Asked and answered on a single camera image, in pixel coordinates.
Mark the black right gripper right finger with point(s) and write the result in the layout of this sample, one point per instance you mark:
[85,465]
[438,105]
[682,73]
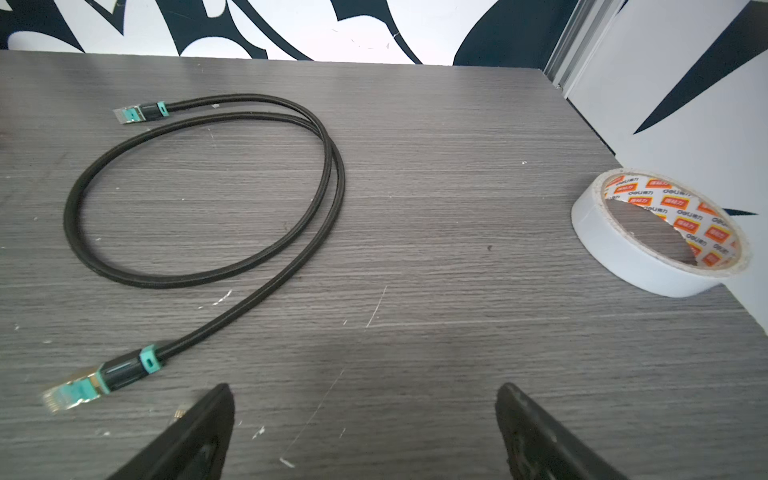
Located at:
[540,447]

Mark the white double-sided tape roll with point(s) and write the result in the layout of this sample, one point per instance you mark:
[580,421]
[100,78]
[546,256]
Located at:
[720,247]

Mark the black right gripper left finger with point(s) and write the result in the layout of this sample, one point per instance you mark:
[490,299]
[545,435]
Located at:
[193,447]

